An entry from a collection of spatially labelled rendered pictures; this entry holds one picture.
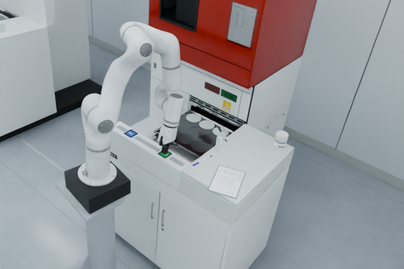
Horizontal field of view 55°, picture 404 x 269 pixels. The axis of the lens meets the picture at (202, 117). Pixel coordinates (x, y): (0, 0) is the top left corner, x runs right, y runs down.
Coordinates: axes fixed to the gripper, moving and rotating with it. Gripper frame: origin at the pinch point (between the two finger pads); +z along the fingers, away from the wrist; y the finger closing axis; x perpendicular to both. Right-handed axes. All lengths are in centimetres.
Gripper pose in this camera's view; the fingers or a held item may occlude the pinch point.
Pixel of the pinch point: (165, 149)
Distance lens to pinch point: 209.6
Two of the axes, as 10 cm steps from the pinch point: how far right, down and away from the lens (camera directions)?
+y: -5.7, 2.0, -8.0
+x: 7.9, 4.0, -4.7
